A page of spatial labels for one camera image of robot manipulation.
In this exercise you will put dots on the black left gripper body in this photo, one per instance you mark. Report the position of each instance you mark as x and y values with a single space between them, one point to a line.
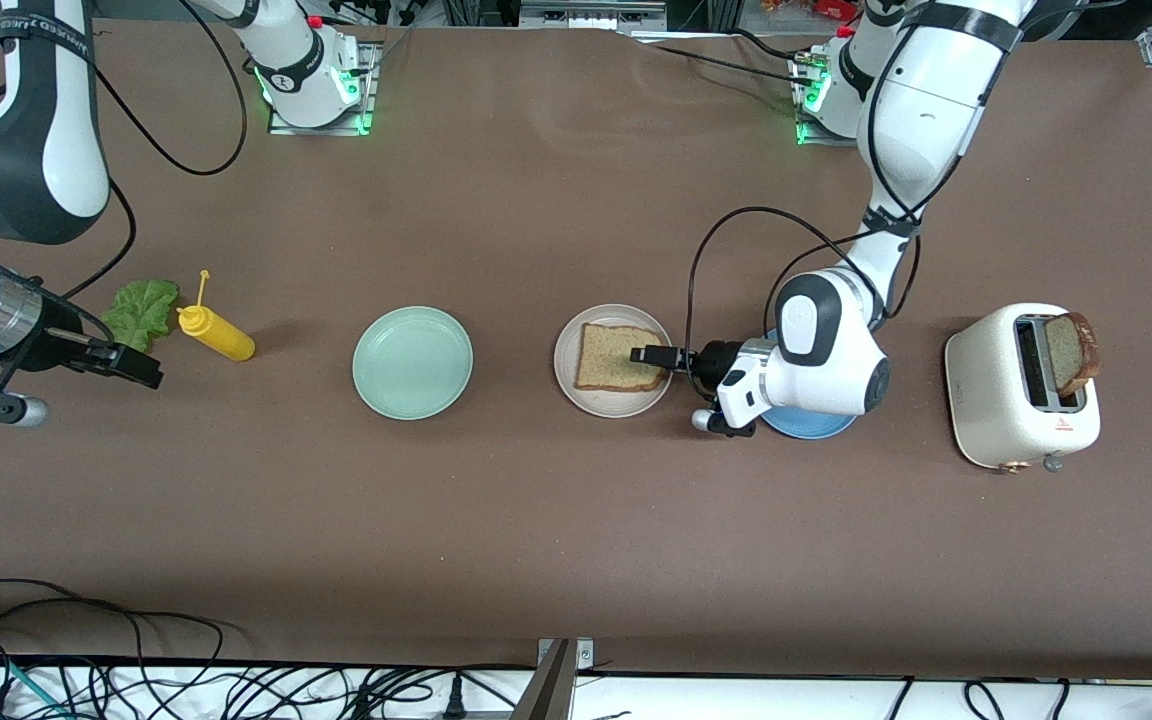
715 360

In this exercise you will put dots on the white toaster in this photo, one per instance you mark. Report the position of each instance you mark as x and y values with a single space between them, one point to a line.
986 400

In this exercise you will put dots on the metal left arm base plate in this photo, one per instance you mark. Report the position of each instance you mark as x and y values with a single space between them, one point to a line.
804 135

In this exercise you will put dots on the pale green plate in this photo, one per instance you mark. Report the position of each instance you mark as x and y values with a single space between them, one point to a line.
412 362

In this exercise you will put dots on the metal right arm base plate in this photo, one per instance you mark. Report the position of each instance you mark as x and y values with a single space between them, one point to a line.
366 95

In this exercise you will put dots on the yellow squeeze bottle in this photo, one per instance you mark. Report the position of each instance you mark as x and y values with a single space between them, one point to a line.
221 338

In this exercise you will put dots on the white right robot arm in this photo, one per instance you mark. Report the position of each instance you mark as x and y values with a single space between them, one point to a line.
26 130

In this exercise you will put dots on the blue plate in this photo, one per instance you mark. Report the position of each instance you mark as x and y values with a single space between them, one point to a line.
806 428

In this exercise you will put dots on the brown bread slice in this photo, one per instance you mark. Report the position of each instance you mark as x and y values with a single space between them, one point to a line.
1066 350
606 360

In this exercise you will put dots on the black power plug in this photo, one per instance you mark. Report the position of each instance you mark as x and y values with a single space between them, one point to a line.
454 700

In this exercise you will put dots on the beige plate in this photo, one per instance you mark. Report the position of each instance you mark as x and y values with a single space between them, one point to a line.
596 402

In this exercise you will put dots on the grey metal bracket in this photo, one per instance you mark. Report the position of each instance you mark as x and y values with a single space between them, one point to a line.
551 680

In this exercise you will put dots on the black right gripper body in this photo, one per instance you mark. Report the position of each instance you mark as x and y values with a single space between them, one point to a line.
54 348

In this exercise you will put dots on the green lettuce leaf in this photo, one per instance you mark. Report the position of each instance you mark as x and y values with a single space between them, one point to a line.
141 310

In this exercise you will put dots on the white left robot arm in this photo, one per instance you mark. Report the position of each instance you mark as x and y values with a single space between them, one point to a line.
921 110

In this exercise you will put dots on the grey equipment box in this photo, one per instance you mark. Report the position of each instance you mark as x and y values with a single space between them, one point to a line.
591 12

